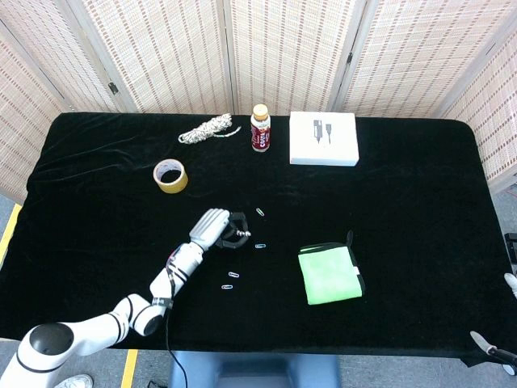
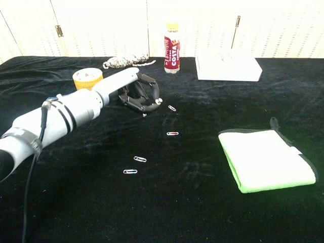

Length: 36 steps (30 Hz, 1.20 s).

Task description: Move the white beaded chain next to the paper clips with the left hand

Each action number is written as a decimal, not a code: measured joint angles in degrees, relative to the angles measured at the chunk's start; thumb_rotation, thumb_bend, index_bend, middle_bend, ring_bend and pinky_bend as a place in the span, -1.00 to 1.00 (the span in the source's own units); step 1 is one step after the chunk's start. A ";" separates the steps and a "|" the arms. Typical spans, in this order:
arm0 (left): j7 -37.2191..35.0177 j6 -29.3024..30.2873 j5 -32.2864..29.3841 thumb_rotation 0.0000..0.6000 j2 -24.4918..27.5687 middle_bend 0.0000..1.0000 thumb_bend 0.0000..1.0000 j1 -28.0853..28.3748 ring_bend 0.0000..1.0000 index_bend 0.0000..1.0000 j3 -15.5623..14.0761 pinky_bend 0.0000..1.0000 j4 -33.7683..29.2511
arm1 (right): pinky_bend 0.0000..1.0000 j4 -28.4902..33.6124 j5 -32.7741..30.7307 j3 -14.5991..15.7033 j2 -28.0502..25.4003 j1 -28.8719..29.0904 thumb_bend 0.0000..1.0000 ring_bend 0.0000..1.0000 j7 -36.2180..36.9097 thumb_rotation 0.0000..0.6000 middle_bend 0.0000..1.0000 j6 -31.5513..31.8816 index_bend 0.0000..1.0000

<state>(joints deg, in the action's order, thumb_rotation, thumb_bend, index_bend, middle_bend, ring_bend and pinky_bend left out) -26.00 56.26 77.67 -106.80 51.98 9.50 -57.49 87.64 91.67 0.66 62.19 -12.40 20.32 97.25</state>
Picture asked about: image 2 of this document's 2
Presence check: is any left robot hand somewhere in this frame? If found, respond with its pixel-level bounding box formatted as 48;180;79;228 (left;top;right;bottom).
93;67;162;115

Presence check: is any yellow tape roll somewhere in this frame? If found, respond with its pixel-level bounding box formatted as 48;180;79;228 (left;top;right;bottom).
72;67;104;91

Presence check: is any red Costa coffee bottle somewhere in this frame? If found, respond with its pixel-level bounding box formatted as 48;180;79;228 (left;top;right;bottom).
164;23;181;74

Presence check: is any woven folding screen panel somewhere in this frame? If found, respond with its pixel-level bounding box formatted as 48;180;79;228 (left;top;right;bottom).
146;0;240;58
50;0;150;58
231;0;324;59
0;11;23;64
0;0;68;58

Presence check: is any white cardboard box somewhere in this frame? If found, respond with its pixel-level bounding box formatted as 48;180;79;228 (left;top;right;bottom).
194;50;263;82

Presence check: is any black velvet tablecloth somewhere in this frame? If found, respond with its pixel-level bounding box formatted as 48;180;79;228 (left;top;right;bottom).
0;55;324;243

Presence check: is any green cloth with black trim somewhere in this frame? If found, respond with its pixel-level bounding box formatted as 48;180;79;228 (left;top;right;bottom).
218;116;319;194

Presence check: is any white speckled rope bundle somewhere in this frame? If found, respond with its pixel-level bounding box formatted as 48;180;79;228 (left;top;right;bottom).
102;53;157;70

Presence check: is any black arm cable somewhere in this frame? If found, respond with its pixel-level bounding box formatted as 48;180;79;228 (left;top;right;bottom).
21;100;53;243

